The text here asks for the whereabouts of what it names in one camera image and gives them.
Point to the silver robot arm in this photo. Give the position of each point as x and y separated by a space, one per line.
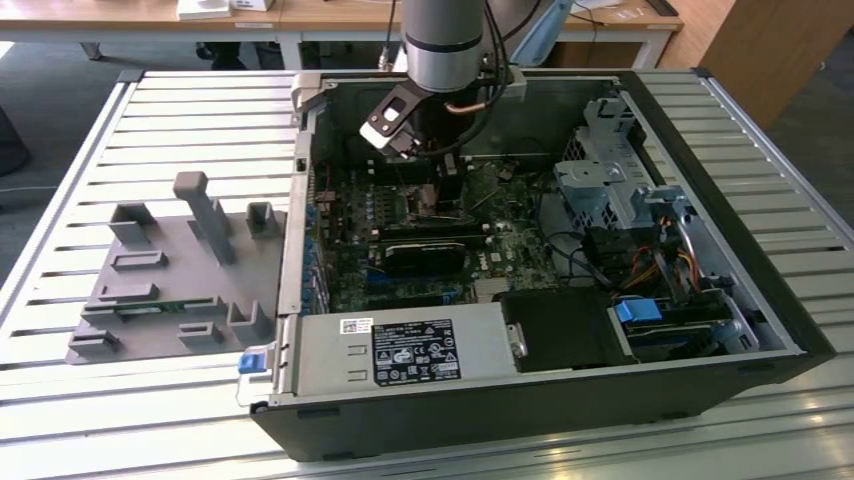
443 45

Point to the CPU socket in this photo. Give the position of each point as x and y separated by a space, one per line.
411 202

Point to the black RAM stick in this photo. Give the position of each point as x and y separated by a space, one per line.
434 232

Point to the silver metal drive cage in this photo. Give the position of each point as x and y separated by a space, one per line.
587 172

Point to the pale blue teach pendant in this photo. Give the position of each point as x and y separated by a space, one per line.
543 32

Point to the green motherboard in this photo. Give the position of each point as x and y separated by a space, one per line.
514 250

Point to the black graphics card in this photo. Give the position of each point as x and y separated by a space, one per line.
423 260

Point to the black chair base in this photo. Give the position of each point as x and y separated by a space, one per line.
223 56

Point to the small white box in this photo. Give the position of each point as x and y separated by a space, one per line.
249 5

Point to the large white box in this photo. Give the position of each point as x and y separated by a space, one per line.
200 10

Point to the black plastic shroud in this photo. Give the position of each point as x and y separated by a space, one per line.
567 330

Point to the blue disk carrier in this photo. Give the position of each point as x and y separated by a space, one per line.
638 311

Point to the silver power supply unit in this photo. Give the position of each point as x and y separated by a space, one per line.
320 360

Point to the grey parts rack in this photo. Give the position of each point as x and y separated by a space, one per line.
173 280

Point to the wooden cabinet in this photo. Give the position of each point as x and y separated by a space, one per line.
767 50

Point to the green RAM stick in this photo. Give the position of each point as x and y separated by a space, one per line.
167 306

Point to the blue case latch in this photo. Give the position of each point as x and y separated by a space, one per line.
251 363

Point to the wooden desk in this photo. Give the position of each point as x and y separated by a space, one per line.
100 22

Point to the black PC case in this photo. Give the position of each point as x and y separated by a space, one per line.
534 425

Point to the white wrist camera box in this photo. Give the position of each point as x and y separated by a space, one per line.
390 117

